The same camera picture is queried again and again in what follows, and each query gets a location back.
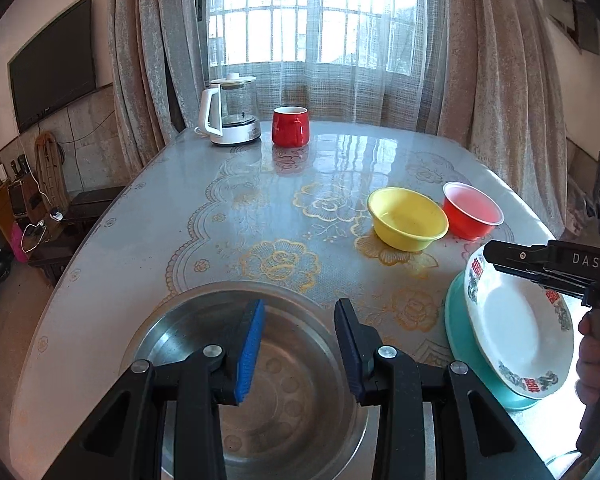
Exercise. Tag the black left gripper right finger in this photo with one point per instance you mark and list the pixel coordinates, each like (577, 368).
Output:
(430, 416)

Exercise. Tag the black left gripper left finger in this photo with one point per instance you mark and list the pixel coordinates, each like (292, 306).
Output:
(122, 437)

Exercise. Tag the large white double-happiness plate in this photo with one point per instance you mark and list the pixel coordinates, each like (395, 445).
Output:
(526, 331)

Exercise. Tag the steel mixing bowl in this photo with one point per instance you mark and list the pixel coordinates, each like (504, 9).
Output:
(299, 419)

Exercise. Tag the small white rose plate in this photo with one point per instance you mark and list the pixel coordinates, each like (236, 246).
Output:
(470, 291)

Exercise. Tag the person's right hand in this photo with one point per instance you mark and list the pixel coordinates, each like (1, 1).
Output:
(588, 365)

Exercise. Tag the teal plate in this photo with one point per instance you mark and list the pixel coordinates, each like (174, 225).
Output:
(464, 348)

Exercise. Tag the red plastic bowl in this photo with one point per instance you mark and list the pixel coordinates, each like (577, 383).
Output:
(471, 213)

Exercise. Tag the right beige curtain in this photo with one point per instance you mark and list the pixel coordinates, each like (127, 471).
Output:
(502, 100)

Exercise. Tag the beige curtain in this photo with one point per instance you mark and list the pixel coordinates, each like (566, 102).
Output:
(157, 74)
(502, 100)

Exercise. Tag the yellow plastic bowl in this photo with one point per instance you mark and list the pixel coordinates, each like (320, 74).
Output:
(406, 220)

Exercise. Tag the dark wooden bench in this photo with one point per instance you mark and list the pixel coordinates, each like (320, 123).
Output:
(54, 254)

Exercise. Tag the bamboo chair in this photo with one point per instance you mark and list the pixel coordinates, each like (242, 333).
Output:
(48, 162)

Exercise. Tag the red mug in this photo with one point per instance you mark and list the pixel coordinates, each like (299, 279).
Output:
(290, 127)

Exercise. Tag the white glass electric kettle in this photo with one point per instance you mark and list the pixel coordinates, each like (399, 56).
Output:
(229, 111)

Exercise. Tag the left beige curtain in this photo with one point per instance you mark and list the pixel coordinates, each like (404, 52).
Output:
(157, 74)

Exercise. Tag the wall-mounted black television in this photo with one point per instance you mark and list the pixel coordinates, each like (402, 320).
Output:
(55, 68)

